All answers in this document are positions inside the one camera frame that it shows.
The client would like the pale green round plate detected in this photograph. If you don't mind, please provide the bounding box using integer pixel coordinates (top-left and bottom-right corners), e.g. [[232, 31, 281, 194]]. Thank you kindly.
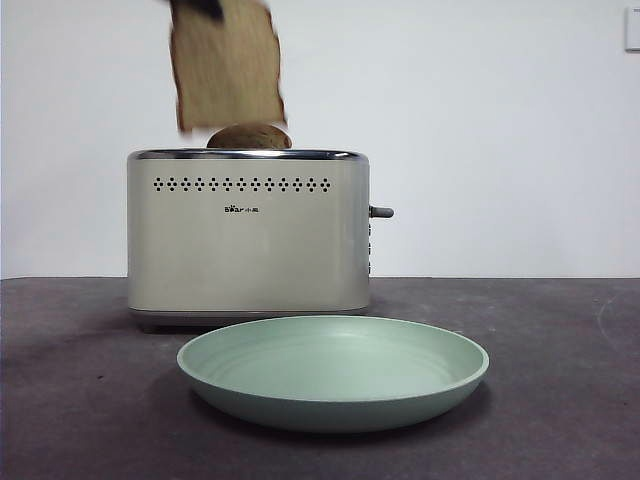
[[175, 314, 491, 434]]

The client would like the white wall switch plate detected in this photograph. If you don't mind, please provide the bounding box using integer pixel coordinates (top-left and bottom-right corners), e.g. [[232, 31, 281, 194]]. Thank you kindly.
[[624, 8, 640, 53]]

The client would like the large brown bread slice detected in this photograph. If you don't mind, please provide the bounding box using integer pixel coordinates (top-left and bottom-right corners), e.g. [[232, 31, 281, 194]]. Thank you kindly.
[[167, 0, 290, 134]]

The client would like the cream two-slot toaster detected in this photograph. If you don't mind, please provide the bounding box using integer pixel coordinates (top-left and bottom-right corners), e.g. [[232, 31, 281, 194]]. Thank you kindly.
[[125, 147, 372, 334]]

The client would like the small brown bread slice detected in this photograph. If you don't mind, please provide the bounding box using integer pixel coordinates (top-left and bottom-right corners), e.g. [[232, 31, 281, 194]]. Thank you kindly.
[[206, 122, 293, 150]]

